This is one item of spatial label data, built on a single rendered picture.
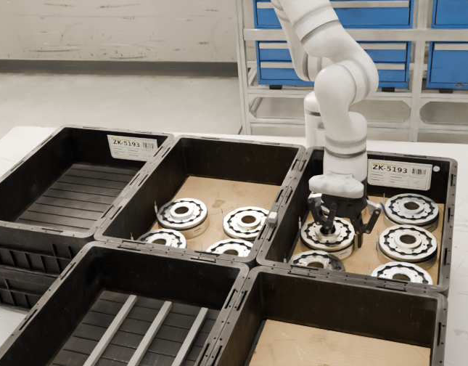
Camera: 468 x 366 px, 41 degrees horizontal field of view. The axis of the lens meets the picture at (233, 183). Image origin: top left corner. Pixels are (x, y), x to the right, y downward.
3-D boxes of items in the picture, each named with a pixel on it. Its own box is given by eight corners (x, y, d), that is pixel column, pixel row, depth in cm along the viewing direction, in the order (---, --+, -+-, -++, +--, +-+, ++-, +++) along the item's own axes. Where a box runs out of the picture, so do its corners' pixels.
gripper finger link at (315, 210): (315, 190, 116) (329, 216, 118) (307, 192, 117) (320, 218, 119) (310, 198, 114) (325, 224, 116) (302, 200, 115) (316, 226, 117)
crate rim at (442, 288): (308, 155, 134) (308, 144, 133) (457, 168, 125) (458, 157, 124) (253, 275, 103) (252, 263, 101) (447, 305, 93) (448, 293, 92)
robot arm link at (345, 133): (337, 166, 102) (375, 147, 106) (337, 78, 94) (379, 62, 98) (308, 150, 107) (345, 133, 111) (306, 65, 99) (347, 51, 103)
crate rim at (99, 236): (178, 142, 143) (177, 133, 142) (308, 155, 134) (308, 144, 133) (92, 250, 112) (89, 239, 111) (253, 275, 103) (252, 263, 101)
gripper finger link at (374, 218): (375, 208, 110) (360, 230, 113) (384, 213, 110) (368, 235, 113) (379, 200, 112) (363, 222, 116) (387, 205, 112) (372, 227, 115)
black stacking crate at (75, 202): (73, 166, 158) (63, 125, 152) (183, 179, 148) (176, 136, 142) (-29, 266, 126) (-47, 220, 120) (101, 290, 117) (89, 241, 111)
